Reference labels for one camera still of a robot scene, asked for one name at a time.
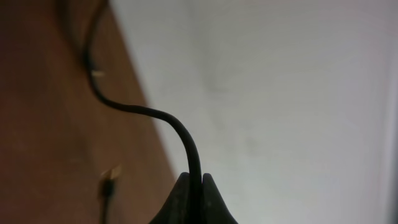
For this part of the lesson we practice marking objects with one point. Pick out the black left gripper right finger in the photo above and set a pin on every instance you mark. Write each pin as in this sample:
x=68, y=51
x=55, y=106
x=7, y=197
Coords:
x=215, y=210

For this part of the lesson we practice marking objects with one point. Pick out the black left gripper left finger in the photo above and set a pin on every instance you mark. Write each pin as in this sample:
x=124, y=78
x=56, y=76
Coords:
x=175, y=208

